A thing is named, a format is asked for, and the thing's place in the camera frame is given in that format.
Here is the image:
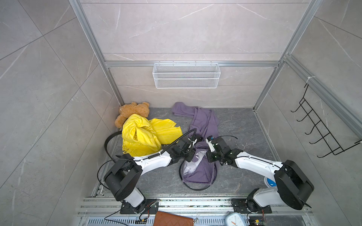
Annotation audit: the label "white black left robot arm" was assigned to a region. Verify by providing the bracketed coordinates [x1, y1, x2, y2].
[97, 129, 203, 214]

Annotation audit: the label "white clock at bottom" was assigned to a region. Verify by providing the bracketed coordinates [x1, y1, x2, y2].
[224, 212, 247, 226]

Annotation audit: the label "black wire hook rack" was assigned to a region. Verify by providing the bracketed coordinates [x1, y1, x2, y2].
[290, 84, 362, 158]

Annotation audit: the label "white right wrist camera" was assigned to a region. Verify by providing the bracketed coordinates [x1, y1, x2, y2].
[206, 136, 219, 153]

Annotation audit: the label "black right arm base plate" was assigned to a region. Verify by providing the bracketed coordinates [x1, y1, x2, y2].
[231, 198, 272, 214]

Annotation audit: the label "purple jacket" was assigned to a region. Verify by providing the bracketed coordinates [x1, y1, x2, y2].
[172, 102, 219, 185]

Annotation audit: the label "brown leather wallet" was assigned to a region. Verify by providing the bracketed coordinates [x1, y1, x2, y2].
[153, 211, 194, 226]

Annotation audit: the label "brown teddy bear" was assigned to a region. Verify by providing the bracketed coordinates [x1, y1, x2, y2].
[115, 102, 150, 129]

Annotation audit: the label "white wire mesh basket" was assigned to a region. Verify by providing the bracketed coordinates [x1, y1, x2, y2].
[152, 63, 221, 89]

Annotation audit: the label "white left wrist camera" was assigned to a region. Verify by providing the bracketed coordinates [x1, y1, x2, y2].
[189, 135, 198, 148]

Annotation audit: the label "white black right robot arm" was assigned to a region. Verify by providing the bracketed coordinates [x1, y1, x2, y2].
[206, 136, 314, 212]

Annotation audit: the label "yellow trousers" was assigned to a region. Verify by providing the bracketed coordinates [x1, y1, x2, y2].
[122, 114, 183, 157]

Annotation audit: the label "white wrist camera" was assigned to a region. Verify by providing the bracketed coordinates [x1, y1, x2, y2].
[206, 136, 219, 153]
[189, 135, 198, 148]

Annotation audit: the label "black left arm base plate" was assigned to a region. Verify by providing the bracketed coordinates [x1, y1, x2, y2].
[120, 197, 159, 215]

